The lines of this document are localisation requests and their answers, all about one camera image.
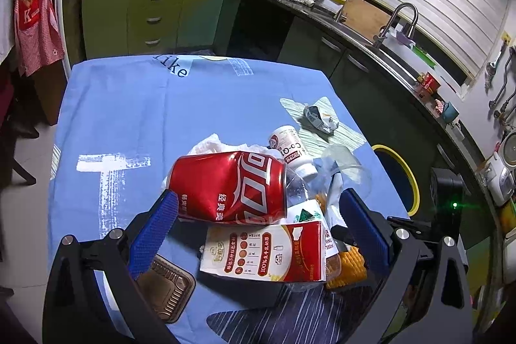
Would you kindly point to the blue printed tablecloth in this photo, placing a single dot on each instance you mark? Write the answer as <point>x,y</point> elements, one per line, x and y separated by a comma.
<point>121,106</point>

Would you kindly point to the hanging metal ladle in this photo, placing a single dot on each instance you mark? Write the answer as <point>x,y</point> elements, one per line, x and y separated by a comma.
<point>491,68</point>

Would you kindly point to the steel kitchen faucet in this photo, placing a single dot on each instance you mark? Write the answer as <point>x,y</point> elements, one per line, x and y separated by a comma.
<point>377,41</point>

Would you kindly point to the crushed clear plastic bottle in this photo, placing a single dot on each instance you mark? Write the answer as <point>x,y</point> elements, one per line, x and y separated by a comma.
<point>298,191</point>

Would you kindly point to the purple plastic board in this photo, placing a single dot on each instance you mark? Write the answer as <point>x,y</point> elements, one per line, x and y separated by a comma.
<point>405,37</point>

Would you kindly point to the hanging metal utensil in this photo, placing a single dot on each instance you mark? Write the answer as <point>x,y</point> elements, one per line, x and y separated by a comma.
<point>502,92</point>

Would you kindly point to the teal cup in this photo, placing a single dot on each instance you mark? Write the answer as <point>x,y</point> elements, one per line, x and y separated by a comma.
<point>450,112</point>

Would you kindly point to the steel kitchen sink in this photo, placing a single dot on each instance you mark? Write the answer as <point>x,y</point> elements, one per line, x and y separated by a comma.
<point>389,58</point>

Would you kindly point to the green plastic board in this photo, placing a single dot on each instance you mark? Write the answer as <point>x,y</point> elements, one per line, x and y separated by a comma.
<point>425,56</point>

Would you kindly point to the crumpled silver wrapper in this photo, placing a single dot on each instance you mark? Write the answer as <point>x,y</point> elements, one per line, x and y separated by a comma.
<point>318,118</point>

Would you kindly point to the crushed red soda can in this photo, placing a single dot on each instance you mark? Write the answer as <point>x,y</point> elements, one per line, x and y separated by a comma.
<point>225,187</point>

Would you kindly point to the dark wooden chair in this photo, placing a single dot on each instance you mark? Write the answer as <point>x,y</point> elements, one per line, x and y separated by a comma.
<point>16,126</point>

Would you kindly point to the wooden cutting board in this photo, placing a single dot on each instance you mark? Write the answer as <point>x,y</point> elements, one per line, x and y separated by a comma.
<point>363,15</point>

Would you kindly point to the red and white milk carton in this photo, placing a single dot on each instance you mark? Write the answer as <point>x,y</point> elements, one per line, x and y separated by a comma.
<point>258,251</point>

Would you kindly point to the clear plastic cup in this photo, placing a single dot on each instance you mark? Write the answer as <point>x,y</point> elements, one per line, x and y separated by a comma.
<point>346,162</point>

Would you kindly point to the dark bin with yellow rim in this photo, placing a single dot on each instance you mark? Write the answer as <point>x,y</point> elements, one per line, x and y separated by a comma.
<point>413,187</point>

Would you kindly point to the pink cloth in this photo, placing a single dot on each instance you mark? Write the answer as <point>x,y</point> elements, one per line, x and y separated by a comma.
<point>440,106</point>

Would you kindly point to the green kitchen base cabinets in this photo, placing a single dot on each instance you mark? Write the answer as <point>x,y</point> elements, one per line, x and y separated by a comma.
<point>161,13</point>

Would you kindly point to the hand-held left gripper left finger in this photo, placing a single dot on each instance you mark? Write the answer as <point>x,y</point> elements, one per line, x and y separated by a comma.
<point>155,237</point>

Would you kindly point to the small white plastic bottle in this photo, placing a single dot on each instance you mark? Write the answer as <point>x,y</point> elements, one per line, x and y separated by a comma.
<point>288,146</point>

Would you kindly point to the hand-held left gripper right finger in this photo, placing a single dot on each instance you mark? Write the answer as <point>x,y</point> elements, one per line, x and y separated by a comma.
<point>365,231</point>

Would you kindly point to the brown plastic tray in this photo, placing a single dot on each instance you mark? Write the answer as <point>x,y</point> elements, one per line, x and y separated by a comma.
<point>169,295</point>

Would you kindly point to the red checked apron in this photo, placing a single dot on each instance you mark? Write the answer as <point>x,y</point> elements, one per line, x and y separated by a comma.
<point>36,25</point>

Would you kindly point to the white crumpled tissue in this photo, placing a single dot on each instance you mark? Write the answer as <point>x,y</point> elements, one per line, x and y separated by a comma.
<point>213,144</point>

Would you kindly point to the white rice cooker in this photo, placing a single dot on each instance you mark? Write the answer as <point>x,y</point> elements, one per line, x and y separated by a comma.
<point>500,174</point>

